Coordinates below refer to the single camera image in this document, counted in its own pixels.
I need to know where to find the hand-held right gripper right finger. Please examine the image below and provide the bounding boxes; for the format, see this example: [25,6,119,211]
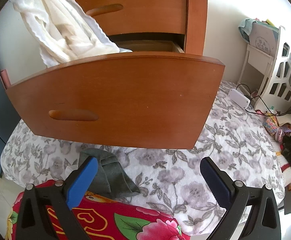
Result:
[200,156,282,240]

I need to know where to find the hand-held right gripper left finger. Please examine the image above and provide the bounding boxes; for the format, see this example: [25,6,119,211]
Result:
[15,156,98,240]

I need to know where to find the grey socks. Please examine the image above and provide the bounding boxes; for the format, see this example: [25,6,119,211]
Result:
[78,148,141,198]

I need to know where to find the cream white cloth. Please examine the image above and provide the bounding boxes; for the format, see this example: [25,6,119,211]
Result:
[12,0,133,68]

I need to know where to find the grey floral blanket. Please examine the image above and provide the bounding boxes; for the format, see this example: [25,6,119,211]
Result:
[0,81,286,238]

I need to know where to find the red floral blanket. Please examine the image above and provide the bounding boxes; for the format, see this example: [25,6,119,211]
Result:
[7,179,190,240]

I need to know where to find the white red crocheted mat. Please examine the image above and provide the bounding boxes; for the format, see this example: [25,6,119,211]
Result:
[276,140,291,192]

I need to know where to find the puzzle cube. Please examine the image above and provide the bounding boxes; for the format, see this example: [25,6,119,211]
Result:
[263,116,278,135]

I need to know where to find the pink pouch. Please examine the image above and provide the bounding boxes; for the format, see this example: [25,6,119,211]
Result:
[274,126,291,143]

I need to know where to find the white plastic box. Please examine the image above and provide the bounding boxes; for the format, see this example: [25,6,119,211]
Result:
[229,88,251,109]

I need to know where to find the beige paper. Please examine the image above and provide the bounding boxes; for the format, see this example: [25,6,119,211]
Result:
[277,114,291,130]

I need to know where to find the small white table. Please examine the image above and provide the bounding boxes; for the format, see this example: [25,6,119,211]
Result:
[239,44,276,100]

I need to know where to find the cardboard box on stand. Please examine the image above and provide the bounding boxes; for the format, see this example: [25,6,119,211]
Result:
[248,20,278,54]

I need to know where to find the white cut-out board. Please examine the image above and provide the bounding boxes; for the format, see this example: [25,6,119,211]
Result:
[254,25,291,114]

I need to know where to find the green cloth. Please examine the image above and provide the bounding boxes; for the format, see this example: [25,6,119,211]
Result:
[238,19,256,43]

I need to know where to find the wooden nightstand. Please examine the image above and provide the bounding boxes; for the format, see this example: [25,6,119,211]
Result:
[60,0,208,60]

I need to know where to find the wooden drawer with curved front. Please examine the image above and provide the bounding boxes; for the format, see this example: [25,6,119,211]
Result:
[70,0,188,37]

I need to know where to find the black cable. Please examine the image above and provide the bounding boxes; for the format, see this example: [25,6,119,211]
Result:
[236,84,291,117]

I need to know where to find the pink padded post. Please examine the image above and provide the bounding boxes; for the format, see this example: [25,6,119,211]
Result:
[0,69,10,90]

